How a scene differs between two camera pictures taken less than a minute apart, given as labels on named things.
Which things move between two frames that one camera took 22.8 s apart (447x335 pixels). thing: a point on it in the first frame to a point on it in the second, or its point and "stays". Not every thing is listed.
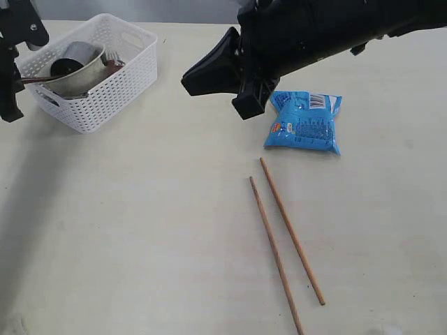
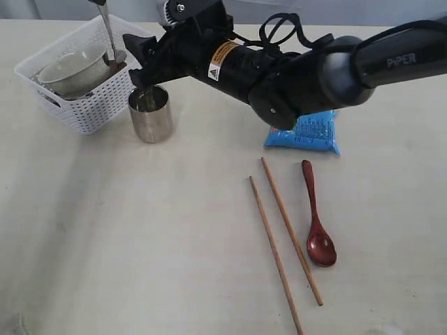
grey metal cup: [82, 51] to [151, 113]
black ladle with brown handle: [59, 68] to [320, 248]
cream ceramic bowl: [78, 82] stays
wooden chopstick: [284, 280] stays
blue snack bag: [304, 119] stays
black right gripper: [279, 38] to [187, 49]
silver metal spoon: [72, 94] to [120, 55]
